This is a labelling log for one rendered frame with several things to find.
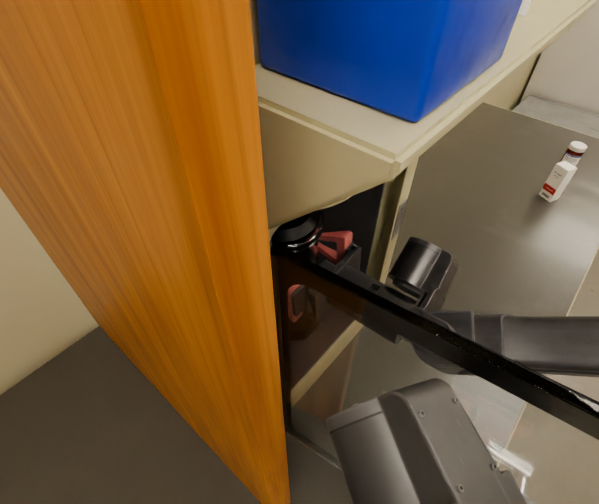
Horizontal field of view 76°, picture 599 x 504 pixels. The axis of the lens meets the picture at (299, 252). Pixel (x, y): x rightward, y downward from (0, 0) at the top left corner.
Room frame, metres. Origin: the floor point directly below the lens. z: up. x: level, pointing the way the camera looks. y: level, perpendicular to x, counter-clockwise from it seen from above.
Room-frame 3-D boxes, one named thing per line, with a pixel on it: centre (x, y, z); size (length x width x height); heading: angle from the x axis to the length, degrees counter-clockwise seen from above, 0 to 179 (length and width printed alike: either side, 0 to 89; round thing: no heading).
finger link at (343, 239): (0.38, -0.04, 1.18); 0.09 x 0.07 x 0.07; 51
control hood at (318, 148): (0.29, -0.10, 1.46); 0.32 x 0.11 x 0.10; 139
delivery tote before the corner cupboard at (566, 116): (2.41, -1.79, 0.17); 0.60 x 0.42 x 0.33; 47
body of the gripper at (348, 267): (0.31, -0.07, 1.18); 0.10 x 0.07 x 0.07; 141
